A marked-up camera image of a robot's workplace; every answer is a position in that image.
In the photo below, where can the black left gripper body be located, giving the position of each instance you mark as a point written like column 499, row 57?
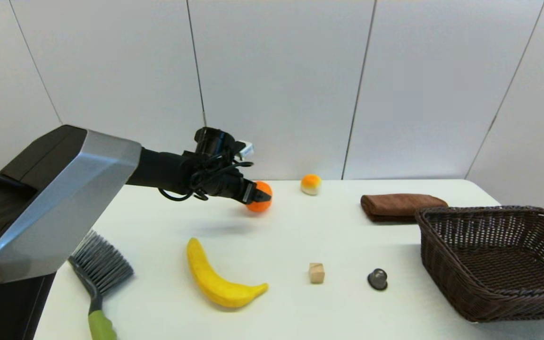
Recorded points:
column 227, row 187

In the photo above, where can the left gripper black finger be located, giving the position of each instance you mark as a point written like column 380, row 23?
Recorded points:
column 262, row 198

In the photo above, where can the orange fruit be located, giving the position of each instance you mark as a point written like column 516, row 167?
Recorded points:
column 259, row 208

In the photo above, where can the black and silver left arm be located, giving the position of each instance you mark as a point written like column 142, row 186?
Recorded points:
column 64, row 198

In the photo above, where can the orange and white toy bun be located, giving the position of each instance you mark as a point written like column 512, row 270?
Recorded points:
column 310, row 185

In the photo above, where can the small wooden cube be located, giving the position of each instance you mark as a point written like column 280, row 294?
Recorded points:
column 316, row 274

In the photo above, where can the yellow banana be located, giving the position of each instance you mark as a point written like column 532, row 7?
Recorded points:
column 210, row 283

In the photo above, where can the folded brown cloth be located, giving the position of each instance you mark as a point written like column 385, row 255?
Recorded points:
column 397, row 207

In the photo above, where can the dark brown wicker basket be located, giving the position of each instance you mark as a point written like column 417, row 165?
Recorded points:
column 446, row 269

